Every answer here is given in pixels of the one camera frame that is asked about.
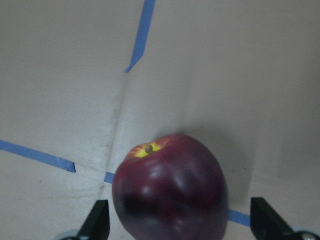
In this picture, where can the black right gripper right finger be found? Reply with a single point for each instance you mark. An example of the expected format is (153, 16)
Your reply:
(266, 223)

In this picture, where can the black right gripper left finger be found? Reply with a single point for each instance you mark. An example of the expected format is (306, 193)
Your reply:
(97, 224)

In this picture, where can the dark red apple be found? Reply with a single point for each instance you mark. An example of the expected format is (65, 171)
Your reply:
(171, 189)

